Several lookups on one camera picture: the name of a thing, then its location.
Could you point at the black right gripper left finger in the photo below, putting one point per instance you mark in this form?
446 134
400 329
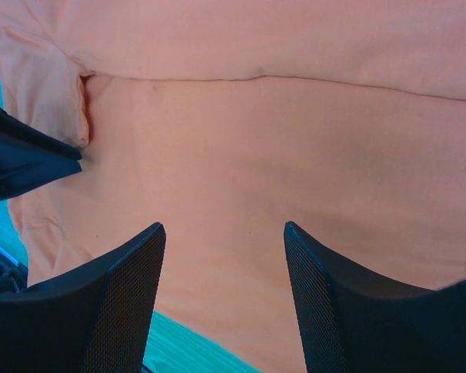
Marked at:
94 318

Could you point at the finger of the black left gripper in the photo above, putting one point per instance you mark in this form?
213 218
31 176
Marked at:
30 159

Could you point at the orange t-shirt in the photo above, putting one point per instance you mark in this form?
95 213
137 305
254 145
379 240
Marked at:
223 120

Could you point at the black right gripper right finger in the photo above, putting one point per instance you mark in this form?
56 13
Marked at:
352 319

